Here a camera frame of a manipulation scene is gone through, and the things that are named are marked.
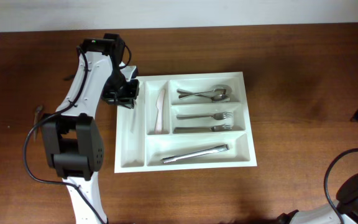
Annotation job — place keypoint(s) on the small teaspoon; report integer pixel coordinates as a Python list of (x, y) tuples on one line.
[(37, 112), (133, 119)]

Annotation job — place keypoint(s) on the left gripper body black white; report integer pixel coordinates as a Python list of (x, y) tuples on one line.
[(117, 81)]

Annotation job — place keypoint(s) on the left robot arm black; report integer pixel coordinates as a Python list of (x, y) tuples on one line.
[(73, 145)]

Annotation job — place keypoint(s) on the white plastic knife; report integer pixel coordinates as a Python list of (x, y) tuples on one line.
[(159, 106)]

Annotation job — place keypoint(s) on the metal tablespoon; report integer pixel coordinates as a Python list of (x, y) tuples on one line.
[(216, 92), (222, 98)]

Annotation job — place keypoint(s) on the metal tongs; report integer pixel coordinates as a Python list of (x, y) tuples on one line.
[(204, 152)]

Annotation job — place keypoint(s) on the white plastic cutlery tray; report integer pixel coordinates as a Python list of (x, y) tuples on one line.
[(143, 150)]

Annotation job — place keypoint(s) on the metal fork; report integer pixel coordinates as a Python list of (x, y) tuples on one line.
[(216, 116), (217, 128)]

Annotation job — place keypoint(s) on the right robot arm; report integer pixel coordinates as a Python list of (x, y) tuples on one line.
[(344, 209)]

